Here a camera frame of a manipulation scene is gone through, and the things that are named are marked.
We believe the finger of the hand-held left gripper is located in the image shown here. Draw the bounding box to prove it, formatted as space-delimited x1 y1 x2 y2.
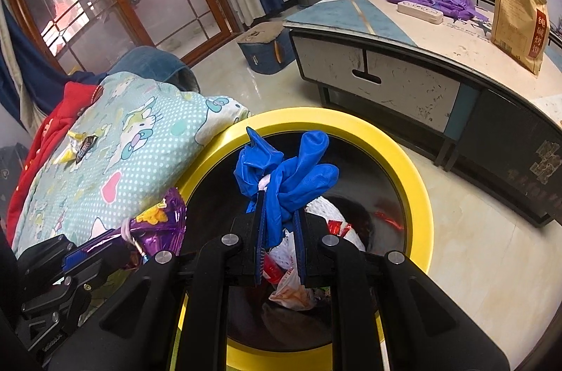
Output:
63 231 133 274

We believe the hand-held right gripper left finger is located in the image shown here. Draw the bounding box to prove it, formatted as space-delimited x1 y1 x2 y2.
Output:
48 196 266 371

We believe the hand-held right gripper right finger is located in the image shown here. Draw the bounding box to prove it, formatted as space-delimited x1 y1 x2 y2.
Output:
292 210 512 371

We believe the white plastic bag orange print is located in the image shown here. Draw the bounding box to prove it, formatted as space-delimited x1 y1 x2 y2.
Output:
263 217 367 312

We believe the white foam net bundle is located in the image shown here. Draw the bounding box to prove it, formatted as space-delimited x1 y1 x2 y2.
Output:
306 196 348 223

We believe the blue rubber glove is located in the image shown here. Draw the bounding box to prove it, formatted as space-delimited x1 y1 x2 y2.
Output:
234 126 340 251

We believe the purple snack wrapper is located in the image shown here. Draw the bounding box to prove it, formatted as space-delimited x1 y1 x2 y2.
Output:
127 187 188 263

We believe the yellow-rimmed bin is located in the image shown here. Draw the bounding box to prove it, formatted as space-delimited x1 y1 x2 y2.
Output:
169 108 435 371

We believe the yellow snack wrapper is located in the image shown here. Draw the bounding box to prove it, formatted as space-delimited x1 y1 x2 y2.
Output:
53 130 95 166

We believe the dark candy wrapper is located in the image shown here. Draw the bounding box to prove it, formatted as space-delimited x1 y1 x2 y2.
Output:
76 136 98 165

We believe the dark heart-print sofa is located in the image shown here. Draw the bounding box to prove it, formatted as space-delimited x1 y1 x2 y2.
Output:
0 143 30 223

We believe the red cloth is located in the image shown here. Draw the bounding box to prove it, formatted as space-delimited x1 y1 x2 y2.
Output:
5 81 104 232

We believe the printed cat blanket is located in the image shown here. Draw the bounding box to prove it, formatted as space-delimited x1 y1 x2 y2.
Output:
11 72 254 258

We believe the cream coffee table drawer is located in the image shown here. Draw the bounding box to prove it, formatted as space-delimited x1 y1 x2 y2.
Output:
293 35 463 133

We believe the blue box stool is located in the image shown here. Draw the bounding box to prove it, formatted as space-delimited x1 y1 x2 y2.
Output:
237 22 296 76

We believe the blue denim cushion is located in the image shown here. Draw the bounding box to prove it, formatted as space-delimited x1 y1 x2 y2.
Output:
107 46 201 93

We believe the low white tv cabinet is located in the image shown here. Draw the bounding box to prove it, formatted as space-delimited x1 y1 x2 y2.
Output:
283 0 562 228

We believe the cream power strip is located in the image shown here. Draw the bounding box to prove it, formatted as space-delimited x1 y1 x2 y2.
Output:
397 0 444 25

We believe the brown paper bag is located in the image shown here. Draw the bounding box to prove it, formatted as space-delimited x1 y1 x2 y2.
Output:
491 0 550 76

